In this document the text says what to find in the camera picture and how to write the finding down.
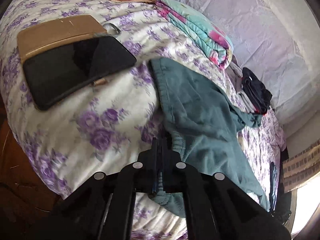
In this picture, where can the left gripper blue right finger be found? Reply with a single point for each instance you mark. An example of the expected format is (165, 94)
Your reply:
(171, 177)

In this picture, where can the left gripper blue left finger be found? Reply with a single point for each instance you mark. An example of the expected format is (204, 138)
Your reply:
(147, 175)

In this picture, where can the dark green fleece pants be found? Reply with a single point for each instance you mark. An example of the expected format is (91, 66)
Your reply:
(203, 124)

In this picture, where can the purple floral bed quilt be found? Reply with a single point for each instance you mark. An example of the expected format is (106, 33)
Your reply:
(85, 147)

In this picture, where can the folded grey garment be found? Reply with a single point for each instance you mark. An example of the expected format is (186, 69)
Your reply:
(247, 103)

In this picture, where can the blue denim jeans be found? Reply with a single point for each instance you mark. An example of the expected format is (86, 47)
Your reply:
(273, 186)

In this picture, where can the folded black pants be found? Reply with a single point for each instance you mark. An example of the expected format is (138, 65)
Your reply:
(256, 91)

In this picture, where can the striped beige curtain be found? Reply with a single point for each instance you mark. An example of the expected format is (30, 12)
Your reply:
(301, 168)

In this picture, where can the folded colourful floral blanket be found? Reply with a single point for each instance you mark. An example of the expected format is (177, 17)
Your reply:
(214, 43)

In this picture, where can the black tablet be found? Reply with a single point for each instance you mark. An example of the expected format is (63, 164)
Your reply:
(55, 74)

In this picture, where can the clear phone case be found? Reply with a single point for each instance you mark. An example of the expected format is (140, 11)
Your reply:
(111, 29)

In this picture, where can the lavender lace headboard cover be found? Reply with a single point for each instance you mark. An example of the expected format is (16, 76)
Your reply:
(279, 41)

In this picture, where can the brown cardboard box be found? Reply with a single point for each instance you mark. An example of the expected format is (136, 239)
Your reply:
(55, 33)

